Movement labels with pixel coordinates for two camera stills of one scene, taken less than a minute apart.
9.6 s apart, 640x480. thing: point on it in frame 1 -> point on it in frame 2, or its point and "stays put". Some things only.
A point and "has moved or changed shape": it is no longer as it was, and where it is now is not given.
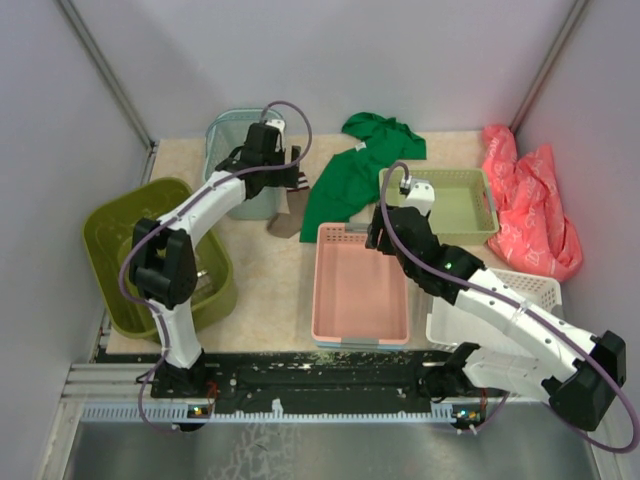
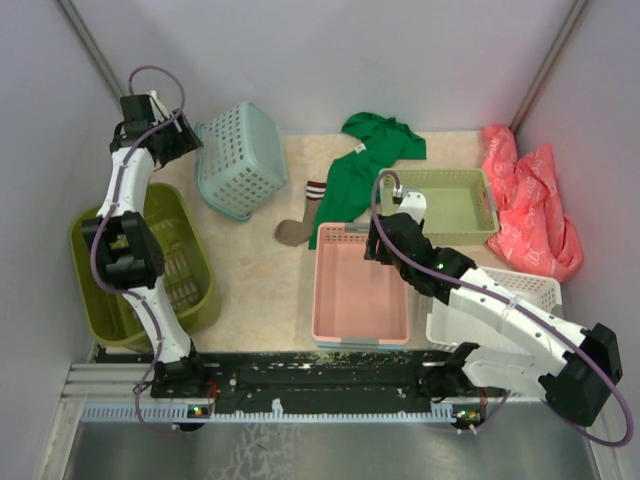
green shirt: x=348 y=182 stays put
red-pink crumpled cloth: x=534 y=230 stays put
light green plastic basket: x=464 y=206 stays put
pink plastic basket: x=360 y=295 stays put
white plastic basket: x=449 y=324 stays put
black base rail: x=412 y=381 stays put
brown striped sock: x=290 y=223 -> x=296 y=233
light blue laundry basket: x=224 y=133 has moved or changed shape
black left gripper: x=285 y=178 -> x=186 y=141
